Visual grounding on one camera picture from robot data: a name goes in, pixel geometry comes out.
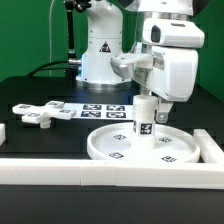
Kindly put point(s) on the white round table top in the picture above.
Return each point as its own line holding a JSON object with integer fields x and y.
{"x": 164, "y": 145}

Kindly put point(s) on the white cross-shaped table base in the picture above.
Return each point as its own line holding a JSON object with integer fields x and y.
{"x": 42, "y": 115}

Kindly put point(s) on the white U-shaped fence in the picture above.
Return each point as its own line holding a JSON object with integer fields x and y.
{"x": 167, "y": 173}

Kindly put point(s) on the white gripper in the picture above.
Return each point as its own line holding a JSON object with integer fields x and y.
{"x": 168, "y": 72}

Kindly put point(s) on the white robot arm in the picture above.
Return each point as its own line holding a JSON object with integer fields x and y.
{"x": 151, "y": 42}

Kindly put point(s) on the black camera pole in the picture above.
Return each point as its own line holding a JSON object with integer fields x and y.
{"x": 70, "y": 5}

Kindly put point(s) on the white marker sheet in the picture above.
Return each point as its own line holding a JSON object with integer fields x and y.
{"x": 101, "y": 111}

